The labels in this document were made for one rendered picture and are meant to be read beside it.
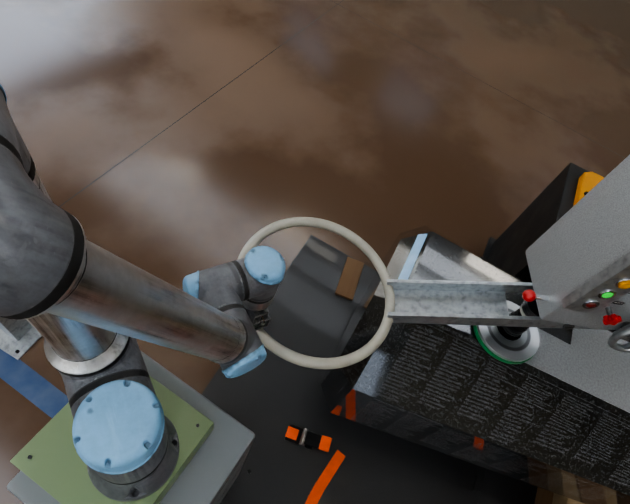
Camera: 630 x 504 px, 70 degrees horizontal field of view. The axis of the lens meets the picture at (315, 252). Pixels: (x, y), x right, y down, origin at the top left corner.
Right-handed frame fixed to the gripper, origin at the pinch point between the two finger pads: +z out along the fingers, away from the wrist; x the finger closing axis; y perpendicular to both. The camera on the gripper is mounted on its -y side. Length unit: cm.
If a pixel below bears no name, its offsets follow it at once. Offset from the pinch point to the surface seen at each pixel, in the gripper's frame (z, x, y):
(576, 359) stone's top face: -4, 98, 51
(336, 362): -8.3, 17.3, 22.6
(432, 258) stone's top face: 0, 72, 1
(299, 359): -8.3, 8.1, 18.3
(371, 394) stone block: 24, 39, 31
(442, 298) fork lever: -11, 57, 17
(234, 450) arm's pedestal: 3.3, -13.0, 31.1
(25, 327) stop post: 91, -64, -59
